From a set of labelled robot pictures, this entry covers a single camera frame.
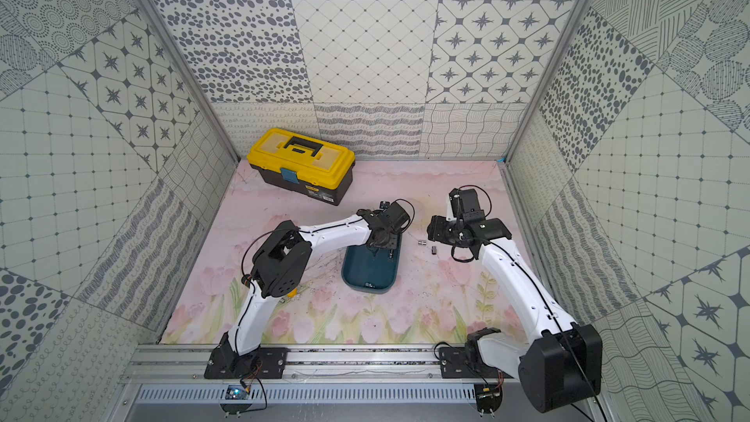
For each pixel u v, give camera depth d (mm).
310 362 762
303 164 964
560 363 382
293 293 579
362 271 958
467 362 719
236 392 716
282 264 544
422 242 956
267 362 731
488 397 722
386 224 760
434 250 951
